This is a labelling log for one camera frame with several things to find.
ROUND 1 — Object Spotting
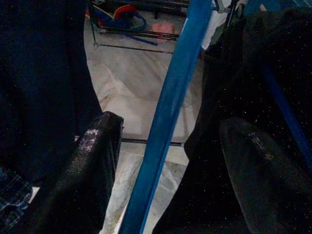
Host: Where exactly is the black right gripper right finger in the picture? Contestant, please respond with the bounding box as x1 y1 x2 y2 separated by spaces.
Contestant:
219 117 312 234

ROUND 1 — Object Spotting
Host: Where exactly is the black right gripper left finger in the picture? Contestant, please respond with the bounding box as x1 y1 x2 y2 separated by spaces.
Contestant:
31 111 124 234

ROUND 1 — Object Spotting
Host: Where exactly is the blue plaid shirt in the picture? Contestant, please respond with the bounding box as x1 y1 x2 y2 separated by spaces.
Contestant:
0 167 34 234

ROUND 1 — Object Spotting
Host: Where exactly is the black garment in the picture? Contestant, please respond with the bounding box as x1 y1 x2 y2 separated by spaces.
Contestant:
153 7 312 234

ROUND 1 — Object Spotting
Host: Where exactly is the dark navy garment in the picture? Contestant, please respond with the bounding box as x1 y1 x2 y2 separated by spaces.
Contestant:
0 0 103 186

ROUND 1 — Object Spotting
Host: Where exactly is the black metal clothes rack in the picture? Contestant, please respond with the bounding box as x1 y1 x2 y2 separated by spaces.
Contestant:
86 0 238 147

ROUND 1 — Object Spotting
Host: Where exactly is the white grey garment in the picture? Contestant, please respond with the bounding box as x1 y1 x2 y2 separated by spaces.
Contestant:
202 9 230 49

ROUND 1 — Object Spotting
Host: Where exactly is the pink cloth piece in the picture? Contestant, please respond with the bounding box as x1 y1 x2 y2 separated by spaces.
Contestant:
151 21 176 43

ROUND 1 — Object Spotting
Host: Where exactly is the colourful toy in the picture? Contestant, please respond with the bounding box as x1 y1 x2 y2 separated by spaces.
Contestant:
92 3 159 46

